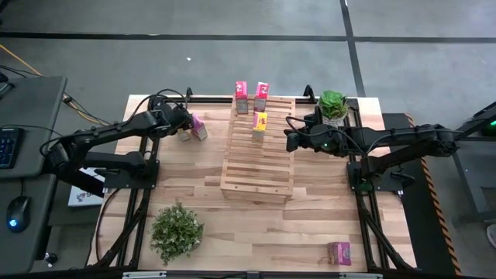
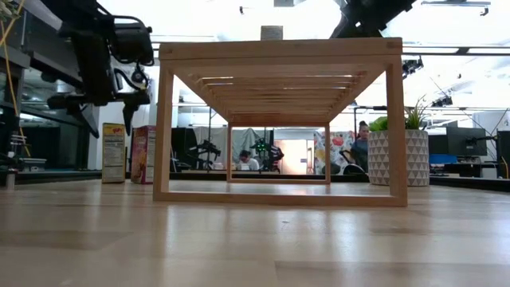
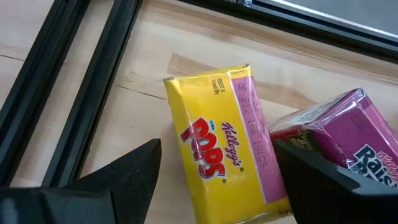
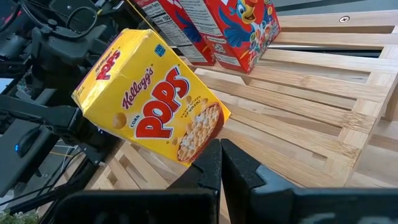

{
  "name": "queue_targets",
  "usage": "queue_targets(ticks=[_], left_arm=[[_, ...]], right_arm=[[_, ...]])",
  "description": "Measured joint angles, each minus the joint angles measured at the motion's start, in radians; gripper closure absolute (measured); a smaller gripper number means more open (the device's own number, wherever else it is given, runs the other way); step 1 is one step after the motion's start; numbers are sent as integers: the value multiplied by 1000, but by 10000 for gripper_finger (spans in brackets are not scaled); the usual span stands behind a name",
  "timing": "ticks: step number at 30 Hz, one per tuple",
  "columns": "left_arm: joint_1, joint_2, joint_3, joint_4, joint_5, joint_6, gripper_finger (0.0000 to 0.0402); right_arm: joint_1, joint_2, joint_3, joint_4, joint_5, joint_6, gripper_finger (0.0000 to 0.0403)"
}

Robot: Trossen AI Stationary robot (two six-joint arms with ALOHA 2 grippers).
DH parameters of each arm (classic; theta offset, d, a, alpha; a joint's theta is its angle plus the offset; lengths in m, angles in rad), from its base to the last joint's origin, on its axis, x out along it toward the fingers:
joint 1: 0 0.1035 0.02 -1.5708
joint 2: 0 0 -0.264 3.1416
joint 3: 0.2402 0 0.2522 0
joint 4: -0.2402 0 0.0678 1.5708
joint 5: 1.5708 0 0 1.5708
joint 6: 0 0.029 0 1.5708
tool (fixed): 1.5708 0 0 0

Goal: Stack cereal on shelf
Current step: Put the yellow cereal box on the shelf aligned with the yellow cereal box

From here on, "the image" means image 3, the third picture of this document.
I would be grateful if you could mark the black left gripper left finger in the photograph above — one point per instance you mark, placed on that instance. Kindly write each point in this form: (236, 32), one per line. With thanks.
(136, 168)

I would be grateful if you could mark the yellow Corn Pops cereal box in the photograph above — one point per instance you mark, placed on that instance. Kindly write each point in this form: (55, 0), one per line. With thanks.
(211, 130)

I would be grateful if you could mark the purple Raisin Bran cereal box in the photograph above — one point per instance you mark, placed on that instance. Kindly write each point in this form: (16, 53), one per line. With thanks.
(357, 130)

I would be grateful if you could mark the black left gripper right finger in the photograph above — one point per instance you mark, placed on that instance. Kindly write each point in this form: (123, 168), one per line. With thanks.
(308, 180)

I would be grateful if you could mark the black aluminium frame rail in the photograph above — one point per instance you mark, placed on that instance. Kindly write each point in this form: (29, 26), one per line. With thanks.
(311, 28)
(37, 84)
(96, 84)

